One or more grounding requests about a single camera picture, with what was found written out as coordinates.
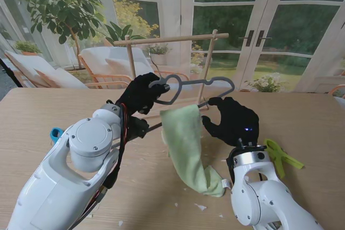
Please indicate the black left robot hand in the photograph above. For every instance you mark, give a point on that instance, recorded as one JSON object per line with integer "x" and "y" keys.
{"x": 140, "y": 92}

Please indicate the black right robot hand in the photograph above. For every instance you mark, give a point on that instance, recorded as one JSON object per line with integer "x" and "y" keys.
{"x": 237, "y": 125}

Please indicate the light green square towel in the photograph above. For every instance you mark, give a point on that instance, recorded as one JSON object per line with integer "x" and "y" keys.
{"x": 186, "y": 143}

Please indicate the grey heart clothes hanger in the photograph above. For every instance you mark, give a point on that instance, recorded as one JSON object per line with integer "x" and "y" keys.
{"x": 194, "y": 81}

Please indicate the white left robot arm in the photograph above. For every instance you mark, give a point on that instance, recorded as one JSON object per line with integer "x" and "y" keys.
{"x": 54, "y": 187}

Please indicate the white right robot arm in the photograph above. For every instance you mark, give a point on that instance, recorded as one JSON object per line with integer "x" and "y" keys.
{"x": 256, "y": 195}

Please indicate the lime green clothes peg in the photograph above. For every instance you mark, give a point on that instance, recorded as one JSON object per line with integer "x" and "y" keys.
{"x": 280, "y": 160}

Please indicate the blue clothes peg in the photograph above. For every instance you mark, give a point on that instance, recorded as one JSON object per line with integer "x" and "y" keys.
{"x": 55, "y": 133}

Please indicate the wooden hanging rack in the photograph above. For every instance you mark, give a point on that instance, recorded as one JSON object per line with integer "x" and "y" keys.
{"x": 172, "y": 39}

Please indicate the printed garden room backdrop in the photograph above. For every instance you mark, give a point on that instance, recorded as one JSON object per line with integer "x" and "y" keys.
{"x": 229, "y": 12}

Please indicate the black tripod leg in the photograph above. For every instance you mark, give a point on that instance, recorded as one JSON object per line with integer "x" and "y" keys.
{"x": 9, "y": 72}

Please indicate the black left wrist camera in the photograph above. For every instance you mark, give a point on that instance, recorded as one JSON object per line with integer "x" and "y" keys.
{"x": 140, "y": 129}

